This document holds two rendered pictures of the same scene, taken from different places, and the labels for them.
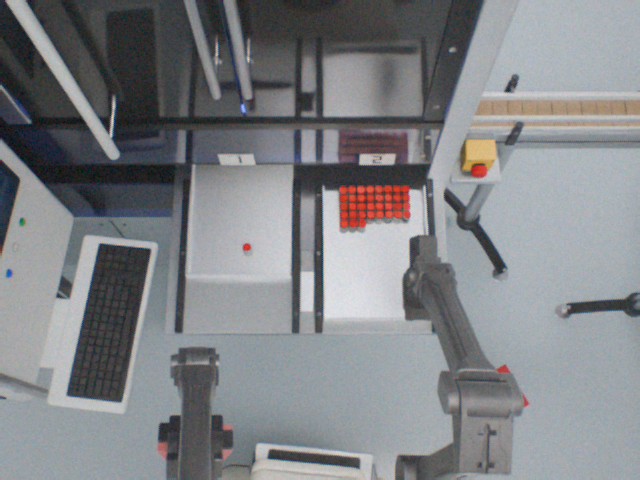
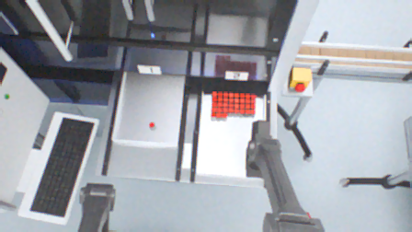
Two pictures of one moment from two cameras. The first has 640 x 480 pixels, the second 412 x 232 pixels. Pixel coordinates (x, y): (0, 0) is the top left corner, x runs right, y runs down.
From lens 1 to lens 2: 0.35 m
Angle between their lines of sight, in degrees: 4
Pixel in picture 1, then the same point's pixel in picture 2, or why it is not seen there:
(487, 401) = not seen: outside the picture
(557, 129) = (350, 66)
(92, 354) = (49, 185)
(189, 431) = not seen: outside the picture
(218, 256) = (134, 130)
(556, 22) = (348, 17)
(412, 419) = not seen: outside the picture
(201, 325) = (119, 171)
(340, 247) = (210, 130)
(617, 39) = (383, 29)
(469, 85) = (298, 24)
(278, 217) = (173, 109)
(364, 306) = (222, 168)
